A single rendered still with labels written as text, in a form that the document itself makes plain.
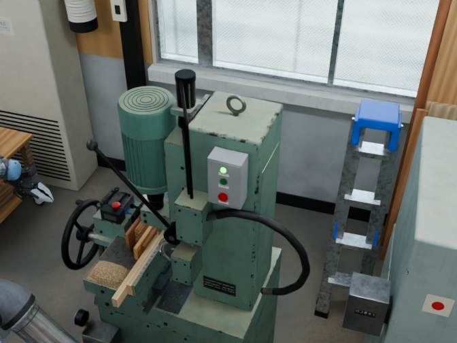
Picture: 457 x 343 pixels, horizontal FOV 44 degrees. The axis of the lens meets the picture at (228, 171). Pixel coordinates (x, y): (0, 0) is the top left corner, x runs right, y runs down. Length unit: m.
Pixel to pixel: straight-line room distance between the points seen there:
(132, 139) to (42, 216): 2.01
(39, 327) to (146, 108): 0.69
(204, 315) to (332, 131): 1.56
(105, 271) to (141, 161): 0.44
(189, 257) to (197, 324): 0.29
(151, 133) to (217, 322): 0.70
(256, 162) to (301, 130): 1.72
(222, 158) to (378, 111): 1.02
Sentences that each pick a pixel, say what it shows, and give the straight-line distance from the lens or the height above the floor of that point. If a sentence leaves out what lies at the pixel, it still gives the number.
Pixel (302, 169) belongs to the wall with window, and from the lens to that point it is 3.41.
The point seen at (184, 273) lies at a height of 1.02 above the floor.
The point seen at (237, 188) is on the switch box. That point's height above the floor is 1.40.
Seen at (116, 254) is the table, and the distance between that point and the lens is 2.09.
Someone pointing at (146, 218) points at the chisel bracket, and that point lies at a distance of 2.01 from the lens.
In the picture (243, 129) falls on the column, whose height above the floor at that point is 1.52.
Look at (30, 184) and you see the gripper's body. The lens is 2.35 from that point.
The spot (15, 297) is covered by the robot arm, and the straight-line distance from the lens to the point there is 1.34.
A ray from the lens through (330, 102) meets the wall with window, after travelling 3.05.
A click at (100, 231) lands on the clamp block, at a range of 2.18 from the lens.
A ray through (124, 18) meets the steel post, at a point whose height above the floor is 1.16.
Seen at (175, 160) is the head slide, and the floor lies 1.36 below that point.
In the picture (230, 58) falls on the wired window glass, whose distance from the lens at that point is 3.22.
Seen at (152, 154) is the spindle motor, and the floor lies 1.36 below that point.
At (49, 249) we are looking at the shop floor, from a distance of 3.46.
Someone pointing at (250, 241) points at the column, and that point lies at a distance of 1.75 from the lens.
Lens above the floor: 2.40
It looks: 39 degrees down
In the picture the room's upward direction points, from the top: straight up
